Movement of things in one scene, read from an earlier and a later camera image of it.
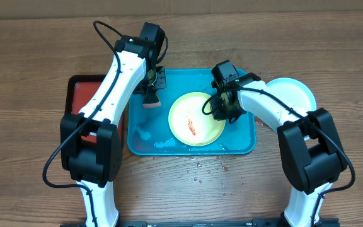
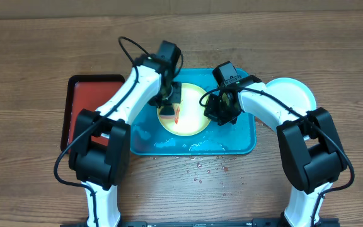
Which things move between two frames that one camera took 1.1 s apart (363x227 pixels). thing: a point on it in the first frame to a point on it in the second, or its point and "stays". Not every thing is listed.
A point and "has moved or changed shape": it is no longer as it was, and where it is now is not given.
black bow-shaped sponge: [151, 101] has moved or changed shape
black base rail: [256, 222] stays
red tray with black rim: [79, 88] stays
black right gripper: [217, 106] stays
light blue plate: [295, 93] stays
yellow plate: [189, 125] has moved or changed shape
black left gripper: [161, 84] to [176, 98]
